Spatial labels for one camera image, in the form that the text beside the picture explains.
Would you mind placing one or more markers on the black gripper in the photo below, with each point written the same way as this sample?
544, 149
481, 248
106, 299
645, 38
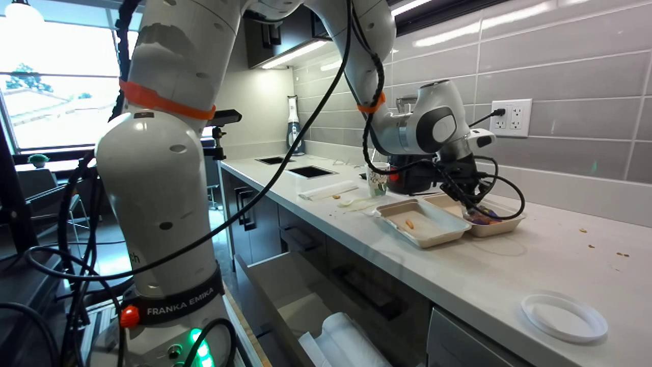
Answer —
456, 175

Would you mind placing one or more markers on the clear bag of baby carrots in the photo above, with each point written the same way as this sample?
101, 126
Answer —
492, 216

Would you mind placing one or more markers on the beige clamshell takeout container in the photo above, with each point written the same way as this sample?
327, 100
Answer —
428, 227

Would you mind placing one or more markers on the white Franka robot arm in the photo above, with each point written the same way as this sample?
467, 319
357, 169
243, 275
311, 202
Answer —
155, 190

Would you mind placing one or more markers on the loose orange carrot piece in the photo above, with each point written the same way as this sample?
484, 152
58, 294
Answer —
410, 222

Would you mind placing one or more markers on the patterned paper cup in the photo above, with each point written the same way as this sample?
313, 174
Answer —
376, 184

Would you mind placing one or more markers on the white round plastic lid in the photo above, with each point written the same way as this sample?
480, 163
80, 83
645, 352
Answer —
563, 319

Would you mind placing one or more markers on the large black countertop panel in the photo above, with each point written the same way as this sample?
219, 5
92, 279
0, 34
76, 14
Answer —
311, 172

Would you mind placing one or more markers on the white paper roll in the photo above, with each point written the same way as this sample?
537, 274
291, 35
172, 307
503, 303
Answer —
315, 352
353, 344

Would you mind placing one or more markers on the tall glass bottle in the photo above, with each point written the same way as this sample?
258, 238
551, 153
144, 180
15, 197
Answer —
293, 139

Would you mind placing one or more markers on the open white drawer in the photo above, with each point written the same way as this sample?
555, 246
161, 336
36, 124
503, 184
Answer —
285, 277

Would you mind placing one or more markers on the small black countertop panel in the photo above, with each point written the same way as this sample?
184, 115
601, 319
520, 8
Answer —
272, 159

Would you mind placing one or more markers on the dark lower counter cabinet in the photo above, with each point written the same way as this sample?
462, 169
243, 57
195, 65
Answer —
258, 225

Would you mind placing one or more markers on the dark upper cabinet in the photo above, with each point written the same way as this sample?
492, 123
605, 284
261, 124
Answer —
272, 42

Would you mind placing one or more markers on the bright window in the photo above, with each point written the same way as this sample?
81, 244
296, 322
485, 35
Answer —
54, 102

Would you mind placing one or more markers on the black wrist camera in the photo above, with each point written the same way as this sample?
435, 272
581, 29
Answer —
481, 139

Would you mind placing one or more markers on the white wall outlet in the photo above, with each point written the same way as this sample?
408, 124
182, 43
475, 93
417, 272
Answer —
518, 119

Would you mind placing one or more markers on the black camera on stand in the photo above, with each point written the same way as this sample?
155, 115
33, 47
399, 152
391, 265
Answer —
225, 117

